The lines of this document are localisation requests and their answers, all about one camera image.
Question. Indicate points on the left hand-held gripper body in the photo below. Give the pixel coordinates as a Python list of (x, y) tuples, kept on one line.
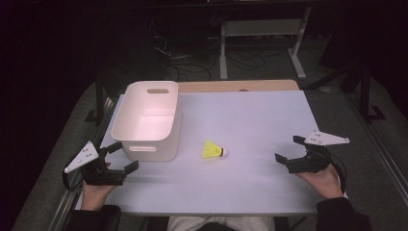
[(96, 174)]

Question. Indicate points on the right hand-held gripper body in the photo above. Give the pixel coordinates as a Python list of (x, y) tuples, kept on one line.
[(312, 160)]

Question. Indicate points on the white plastic storage bin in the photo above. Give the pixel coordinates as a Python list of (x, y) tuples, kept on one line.
[(144, 122)]

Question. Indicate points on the yellow shuttlecock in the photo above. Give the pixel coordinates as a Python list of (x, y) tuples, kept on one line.
[(211, 150)]

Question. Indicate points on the person's left hand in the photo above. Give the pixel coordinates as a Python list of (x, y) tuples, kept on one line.
[(94, 195)]

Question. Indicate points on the person's right hand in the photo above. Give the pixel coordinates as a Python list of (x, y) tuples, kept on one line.
[(325, 184)]

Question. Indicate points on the white table mat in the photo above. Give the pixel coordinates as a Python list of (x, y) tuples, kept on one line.
[(243, 122)]

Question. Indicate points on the black metal stand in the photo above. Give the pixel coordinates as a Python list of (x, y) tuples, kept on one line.
[(365, 96), (100, 96)]

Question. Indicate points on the person's legs in grey pants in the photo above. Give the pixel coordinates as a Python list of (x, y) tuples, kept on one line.
[(224, 223)]

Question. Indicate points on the wooden table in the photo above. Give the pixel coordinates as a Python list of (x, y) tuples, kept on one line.
[(224, 86)]

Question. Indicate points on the metal frame rail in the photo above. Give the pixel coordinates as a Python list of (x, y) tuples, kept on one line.
[(388, 166), (65, 208)]

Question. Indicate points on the white metal desk frame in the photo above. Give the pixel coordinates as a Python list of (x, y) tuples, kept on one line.
[(263, 27)]

